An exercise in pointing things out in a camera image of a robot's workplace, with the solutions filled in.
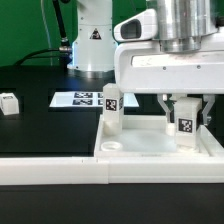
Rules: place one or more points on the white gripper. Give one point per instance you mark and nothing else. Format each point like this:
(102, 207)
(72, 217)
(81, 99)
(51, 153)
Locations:
(141, 68)

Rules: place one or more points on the white square tabletop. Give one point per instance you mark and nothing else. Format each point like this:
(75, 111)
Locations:
(145, 136)

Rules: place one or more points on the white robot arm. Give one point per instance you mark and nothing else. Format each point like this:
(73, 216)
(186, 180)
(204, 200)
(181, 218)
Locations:
(172, 47)

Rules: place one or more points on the white U-shaped obstacle fence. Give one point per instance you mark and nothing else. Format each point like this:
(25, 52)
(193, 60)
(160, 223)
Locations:
(73, 170)

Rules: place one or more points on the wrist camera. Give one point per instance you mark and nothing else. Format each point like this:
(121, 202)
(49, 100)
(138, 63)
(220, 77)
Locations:
(143, 26)

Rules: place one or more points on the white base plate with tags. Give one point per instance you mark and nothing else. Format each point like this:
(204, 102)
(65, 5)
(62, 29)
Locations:
(77, 99)

